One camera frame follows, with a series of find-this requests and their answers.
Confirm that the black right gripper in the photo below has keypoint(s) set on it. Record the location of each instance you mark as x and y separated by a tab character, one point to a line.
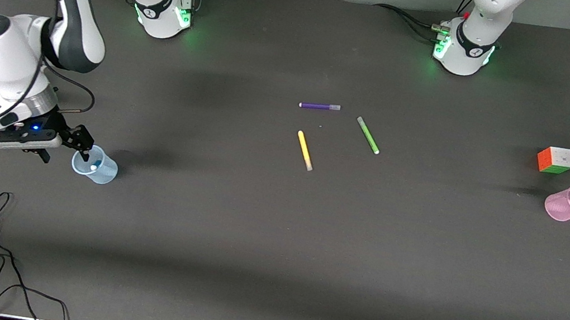
59	126

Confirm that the blue marker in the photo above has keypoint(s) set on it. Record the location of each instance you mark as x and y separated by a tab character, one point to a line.
94	166

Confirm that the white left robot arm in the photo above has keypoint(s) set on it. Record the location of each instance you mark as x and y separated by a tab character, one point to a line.
465	51

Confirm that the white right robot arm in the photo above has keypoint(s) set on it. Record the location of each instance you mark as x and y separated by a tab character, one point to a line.
7	51

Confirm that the blue plastic cup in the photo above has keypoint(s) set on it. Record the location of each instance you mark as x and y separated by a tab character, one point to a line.
102	173

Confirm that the multicoloured puzzle cube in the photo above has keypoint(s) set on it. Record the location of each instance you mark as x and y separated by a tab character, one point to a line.
555	161

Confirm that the yellow marker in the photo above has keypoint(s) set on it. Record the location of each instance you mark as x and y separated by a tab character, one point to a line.
305	150

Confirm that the purple marker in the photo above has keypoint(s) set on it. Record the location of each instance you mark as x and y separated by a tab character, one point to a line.
318	106

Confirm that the green marker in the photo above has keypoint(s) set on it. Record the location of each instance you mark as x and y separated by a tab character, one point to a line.
368	135

